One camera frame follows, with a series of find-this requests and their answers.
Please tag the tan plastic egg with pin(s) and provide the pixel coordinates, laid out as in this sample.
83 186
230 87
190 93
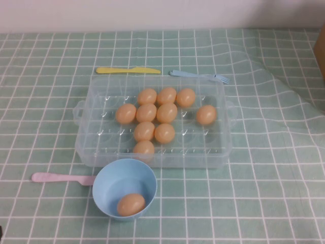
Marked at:
206 115
166 113
146 113
143 149
131 205
186 97
164 133
126 113
166 95
144 131
147 96

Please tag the clear plastic egg box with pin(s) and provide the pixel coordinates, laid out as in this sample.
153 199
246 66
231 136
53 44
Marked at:
101 142

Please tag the light blue plastic fork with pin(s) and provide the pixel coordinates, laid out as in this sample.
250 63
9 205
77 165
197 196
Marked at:
188 74

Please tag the yellow plastic knife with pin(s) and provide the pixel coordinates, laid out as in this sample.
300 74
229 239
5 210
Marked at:
114 70

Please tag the light blue plastic bowl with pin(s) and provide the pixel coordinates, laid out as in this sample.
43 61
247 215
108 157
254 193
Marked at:
106 188

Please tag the green white-grid tablecloth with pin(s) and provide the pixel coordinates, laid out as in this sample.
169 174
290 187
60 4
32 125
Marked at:
254 190

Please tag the pink plastic knife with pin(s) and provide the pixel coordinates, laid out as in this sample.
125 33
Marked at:
50 177

